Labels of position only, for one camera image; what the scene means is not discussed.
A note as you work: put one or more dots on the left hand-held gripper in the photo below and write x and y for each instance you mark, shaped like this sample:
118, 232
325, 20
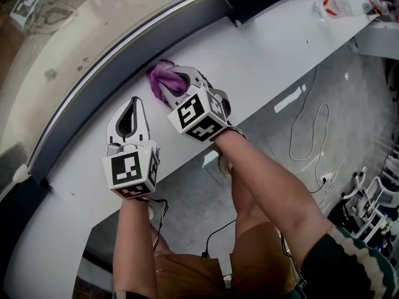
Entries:
126, 170

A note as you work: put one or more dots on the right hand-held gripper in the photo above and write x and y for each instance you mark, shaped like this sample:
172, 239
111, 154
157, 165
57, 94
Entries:
193, 114

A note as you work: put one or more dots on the purple cloth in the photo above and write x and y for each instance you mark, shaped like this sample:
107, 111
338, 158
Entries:
165, 79

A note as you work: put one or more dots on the person's left forearm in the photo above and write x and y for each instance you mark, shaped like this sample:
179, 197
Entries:
134, 244

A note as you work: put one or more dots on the person's right forearm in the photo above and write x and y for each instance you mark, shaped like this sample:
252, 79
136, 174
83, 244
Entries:
274, 198

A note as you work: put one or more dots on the white sneaker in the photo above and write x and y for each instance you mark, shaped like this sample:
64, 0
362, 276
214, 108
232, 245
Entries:
225, 167
151, 212

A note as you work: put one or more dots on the person's left leg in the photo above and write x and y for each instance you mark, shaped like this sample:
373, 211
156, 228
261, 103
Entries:
160, 244

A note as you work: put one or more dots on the person's leg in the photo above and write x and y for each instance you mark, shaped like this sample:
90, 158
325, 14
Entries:
241, 204
160, 244

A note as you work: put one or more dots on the person's right leg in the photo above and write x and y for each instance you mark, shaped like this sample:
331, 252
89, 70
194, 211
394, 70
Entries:
241, 204

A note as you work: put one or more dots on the tan shorts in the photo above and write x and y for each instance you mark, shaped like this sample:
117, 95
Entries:
193, 276

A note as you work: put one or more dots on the white power strip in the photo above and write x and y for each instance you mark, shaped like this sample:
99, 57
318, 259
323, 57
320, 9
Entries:
325, 177

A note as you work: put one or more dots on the clear red-label plastic bottle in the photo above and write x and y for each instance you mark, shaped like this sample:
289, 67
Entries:
339, 5

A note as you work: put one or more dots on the white cabinet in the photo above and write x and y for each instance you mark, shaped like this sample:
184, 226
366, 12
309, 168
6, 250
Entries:
380, 39

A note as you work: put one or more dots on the black bag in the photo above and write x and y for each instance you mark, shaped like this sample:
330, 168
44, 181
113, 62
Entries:
343, 220

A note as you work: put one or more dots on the white metal chair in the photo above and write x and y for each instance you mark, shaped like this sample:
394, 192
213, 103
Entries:
377, 195

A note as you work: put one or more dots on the green sweatshirt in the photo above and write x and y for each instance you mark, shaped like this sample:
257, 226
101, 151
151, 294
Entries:
349, 269

